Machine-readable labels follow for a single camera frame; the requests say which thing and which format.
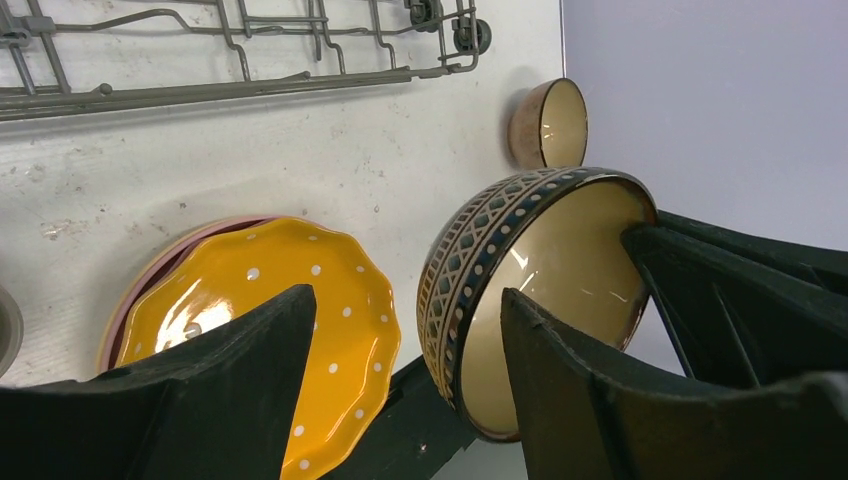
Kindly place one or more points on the pink plate under stack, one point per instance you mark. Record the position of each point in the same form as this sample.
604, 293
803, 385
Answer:
164, 262

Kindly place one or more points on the dark patterned cream bowl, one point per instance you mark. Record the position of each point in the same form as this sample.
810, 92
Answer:
553, 234

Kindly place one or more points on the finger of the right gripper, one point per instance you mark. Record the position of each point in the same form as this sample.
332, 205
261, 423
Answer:
743, 311

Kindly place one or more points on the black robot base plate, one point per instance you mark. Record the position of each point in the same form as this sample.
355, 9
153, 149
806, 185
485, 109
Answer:
414, 435

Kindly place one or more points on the brown speckled cream bowl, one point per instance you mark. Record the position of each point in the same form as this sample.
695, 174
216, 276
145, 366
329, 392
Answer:
549, 127

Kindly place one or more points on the yellow polka dot plate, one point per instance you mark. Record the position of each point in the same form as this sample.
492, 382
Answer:
356, 333

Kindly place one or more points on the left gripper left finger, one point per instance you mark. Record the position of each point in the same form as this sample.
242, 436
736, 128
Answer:
218, 406

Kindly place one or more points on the grey wire dish rack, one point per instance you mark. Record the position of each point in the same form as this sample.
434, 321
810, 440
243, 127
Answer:
63, 58

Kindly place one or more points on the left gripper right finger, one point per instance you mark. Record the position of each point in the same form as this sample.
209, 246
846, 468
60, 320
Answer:
589, 411

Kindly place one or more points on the grey ceramic mug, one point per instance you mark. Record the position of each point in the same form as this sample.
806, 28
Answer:
12, 330

